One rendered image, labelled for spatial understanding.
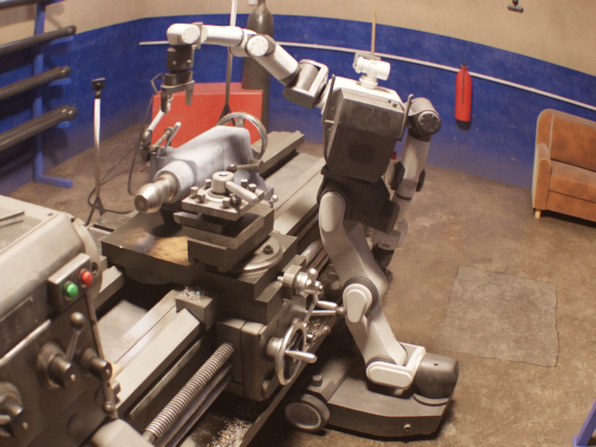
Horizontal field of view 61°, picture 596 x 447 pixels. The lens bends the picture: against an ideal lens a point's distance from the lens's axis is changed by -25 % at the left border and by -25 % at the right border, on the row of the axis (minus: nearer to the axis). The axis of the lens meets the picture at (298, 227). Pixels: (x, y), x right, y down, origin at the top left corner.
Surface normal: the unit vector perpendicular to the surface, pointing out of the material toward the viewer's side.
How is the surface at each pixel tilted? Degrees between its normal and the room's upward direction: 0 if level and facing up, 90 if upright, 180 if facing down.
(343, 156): 109
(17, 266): 45
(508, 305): 0
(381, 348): 90
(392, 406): 0
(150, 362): 36
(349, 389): 0
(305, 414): 90
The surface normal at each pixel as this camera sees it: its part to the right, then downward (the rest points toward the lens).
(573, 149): -0.38, 0.51
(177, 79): 0.79, 0.29
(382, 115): 0.00, 0.48
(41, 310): 0.94, 0.18
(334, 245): -0.18, 0.69
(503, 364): 0.04, -0.91
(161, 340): 0.58, -0.63
